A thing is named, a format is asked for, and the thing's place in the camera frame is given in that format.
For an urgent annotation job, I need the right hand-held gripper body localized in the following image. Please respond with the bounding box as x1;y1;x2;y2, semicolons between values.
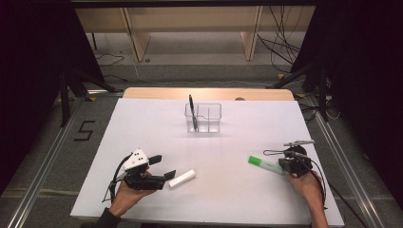
283;140;316;179

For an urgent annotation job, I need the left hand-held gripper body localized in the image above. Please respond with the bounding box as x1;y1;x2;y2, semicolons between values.
121;147;168;192

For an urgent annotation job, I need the white cylindrical stick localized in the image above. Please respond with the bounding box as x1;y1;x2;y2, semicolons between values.
168;168;197;190

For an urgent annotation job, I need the green highlighter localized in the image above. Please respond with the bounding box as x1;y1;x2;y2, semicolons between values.
247;155;286;176

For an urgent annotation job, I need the clear plastic pen organizer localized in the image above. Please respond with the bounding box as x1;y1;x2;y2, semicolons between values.
184;103;222;134

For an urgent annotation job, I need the black pen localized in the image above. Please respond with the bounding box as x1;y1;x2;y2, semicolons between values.
188;94;200;131

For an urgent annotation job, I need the person's right hand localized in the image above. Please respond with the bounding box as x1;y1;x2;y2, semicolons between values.
286;169;326;210

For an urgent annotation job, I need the person's left hand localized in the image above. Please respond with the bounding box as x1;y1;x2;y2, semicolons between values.
108;170;156;218

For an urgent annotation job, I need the white paper sheet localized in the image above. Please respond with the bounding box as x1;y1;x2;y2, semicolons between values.
69;97;345;227

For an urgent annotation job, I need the black tripod stand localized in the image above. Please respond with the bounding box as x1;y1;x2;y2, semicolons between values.
265;61;331;123
58;67;120;127

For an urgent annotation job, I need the dark curtain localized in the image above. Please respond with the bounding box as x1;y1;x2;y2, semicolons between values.
291;0;403;200
0;0;104;194

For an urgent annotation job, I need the beige wooden desk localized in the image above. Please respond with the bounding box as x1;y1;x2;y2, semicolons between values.
75;6;317;63

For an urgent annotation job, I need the black overhead bar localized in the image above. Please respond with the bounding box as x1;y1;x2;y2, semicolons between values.
70;0;317;9

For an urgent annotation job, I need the right hand-held gripper cable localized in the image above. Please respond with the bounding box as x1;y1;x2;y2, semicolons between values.
262;148;328;210

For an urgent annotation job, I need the hand-held gripper cable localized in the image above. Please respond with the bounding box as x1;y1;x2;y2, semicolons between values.
262;148;328;210
102;155;132;203

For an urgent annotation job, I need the left hand-held gripper cable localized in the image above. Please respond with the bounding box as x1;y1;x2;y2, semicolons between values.
102;155;132;203

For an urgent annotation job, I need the aluminium floor rail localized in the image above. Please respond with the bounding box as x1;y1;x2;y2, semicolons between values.
305;94;386;228
6;98;85;228

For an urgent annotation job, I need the black floor cable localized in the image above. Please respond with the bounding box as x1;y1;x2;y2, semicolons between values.
94;52;126;67

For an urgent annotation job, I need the bundle of hanging black cables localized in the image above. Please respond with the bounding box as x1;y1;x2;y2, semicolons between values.
257;6;305;74

